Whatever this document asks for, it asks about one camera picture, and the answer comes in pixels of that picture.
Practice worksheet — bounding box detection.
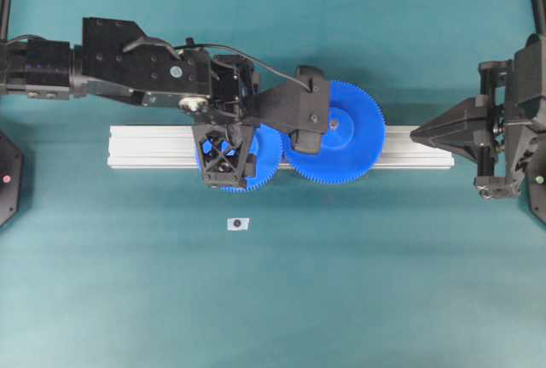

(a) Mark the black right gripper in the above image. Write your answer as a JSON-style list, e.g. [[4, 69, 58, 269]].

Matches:
[[410, 61, 545, 200]]

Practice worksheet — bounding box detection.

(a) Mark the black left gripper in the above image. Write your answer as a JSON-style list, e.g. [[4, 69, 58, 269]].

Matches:
[[70, 17, 259, 189]]

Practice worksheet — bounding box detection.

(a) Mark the small blue plastic gear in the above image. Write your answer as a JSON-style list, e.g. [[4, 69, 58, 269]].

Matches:
[[213, 126, 282, 193]]

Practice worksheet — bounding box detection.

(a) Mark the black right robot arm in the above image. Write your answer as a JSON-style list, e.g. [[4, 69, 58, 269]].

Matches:
[[410, 33, 545, 199]]

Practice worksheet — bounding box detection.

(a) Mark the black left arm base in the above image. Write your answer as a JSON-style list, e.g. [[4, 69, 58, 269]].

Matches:
[[0, 131, 24, 226]]

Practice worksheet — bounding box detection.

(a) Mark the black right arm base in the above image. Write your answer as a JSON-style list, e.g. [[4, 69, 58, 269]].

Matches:
[[526, 135, 545, 225]]

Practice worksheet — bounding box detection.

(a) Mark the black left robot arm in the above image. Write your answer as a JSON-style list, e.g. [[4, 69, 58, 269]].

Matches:
[[1, 17, 258, 189]]

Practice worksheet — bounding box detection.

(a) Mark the large blue plastic gear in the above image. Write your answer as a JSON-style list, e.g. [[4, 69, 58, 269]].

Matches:
[[282, 80, 386, 184]]

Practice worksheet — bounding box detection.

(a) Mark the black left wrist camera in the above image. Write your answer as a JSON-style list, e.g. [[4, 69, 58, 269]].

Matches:
[[244, 66, 330, 155]]

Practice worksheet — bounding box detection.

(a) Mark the silver aluminium extrusion rail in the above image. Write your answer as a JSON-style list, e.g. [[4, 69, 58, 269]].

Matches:
[[107, 126, 455, 170]]

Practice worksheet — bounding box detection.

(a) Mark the black camera cable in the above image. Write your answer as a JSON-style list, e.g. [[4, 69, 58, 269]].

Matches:
[[121, 37, 312, 90]]

